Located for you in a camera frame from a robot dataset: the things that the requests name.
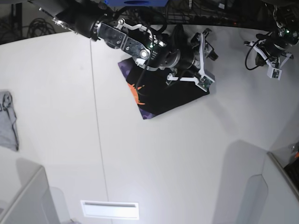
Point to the wrist white camera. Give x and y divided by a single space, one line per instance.
274 73
205 83

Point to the blue box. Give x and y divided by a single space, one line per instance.
143 3

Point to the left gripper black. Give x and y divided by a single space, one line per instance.
273 49

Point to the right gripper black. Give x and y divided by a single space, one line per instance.
183 58

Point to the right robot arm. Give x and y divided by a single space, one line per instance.
137 31

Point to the black keyboard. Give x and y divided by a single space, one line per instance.
292 169

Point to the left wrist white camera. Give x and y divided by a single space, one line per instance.
274 73

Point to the black T-shirt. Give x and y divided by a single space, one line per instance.
153 96

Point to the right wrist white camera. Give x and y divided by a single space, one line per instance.
205 83

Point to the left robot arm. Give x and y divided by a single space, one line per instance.
285 32

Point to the grey folded T-shirt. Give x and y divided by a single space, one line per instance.
8 129

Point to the white label plate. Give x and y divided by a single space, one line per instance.
110 210

